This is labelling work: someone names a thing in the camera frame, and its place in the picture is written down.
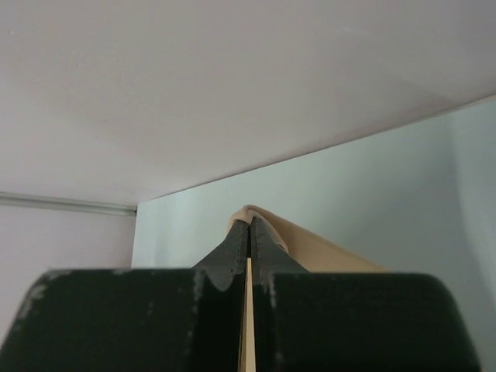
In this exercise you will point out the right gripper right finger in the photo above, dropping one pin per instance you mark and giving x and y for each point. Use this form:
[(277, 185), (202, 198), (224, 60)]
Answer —
[(306, 321)]

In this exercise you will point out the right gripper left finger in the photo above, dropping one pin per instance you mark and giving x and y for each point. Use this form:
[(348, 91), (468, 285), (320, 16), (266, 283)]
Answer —
[(188, 319)]

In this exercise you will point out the beige t shirt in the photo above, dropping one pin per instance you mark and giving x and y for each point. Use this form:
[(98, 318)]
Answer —
[(312, 251)]

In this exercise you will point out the left aluminium corner post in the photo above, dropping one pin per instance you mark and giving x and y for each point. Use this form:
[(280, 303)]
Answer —
[(66, 204)]

